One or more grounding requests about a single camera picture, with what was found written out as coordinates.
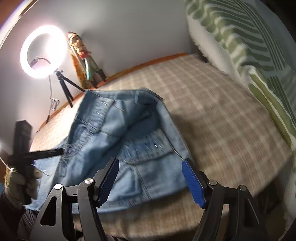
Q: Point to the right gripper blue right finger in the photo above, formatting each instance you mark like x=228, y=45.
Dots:
x=196, y=181

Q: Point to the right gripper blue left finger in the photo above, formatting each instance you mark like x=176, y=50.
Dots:
x=104, y=180

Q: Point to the left forearm dark sleeve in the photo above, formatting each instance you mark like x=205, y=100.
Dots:
x=16, y=224

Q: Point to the bright ring light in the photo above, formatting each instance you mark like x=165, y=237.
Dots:
x=43, y=51

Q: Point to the colourful items leaning on wall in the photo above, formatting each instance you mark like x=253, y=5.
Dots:
x=88, y=72

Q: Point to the checkered beige bed blanket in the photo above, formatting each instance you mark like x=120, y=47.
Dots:
x=230, y=135

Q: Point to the light blue denim pants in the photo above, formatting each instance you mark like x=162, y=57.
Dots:
x=135, y=127

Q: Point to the left gloved hand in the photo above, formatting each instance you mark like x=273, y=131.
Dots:
x=18, y=187

